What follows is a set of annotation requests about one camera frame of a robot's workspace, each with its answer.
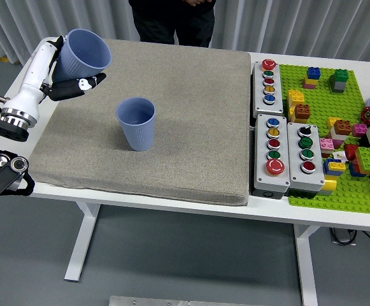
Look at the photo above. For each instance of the white table leg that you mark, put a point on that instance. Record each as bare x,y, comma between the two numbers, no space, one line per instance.
82,242
307,271

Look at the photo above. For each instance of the silver metal plate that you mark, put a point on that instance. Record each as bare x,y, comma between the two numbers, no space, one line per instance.
172,301

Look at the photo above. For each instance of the small white printed tag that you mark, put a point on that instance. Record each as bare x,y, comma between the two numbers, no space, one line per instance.
339,155

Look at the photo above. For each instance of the short grey five-button box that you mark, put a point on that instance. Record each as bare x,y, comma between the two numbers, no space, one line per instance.
279,90

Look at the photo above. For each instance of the green orange blue brick stack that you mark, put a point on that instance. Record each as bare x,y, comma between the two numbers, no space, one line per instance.
366,161

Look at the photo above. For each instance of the magenta toy brick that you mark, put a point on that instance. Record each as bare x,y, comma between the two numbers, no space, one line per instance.
360,130

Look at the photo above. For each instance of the grey selector switch button box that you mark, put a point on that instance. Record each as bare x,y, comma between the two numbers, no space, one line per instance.
294,165

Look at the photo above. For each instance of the pink toy brick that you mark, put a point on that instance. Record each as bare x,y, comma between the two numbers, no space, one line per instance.
326,144

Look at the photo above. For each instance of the green studded baseplate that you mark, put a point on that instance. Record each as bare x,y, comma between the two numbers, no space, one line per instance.
318,105

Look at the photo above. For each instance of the blue yellow pink brick stack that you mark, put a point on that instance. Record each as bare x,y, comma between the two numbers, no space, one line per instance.
312,78

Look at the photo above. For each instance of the green grey brick stack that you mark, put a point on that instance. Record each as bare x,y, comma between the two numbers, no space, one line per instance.
340,81

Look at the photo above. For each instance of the yellow black floor tape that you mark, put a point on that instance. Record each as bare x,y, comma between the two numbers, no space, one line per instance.
3,59

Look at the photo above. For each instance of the person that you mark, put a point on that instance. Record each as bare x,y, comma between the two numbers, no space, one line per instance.
172,22

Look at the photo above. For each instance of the grey-brown fabric mat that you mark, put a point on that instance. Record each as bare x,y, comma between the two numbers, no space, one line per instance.
188,127

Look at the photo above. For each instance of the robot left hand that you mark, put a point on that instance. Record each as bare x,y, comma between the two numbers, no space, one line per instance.
32,83

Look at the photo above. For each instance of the yellow white brown brick stack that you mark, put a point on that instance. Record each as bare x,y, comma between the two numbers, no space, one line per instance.
342,127

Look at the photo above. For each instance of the brown toy brick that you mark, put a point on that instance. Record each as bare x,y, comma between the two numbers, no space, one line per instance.
302,113

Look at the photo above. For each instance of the blue ribbed plastic cup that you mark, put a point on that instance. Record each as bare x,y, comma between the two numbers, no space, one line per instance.
138,130
82,54

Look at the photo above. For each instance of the tall grey five-button box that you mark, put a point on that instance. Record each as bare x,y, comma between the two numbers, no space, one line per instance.
261,159

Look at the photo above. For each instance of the yellow cylinder toy brick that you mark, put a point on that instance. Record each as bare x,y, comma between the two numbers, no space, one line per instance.
328,185

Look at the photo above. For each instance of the red toy piece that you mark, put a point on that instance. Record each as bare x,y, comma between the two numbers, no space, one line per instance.
351,151

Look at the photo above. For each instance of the person's right hand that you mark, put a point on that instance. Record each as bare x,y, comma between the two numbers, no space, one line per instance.
192,2

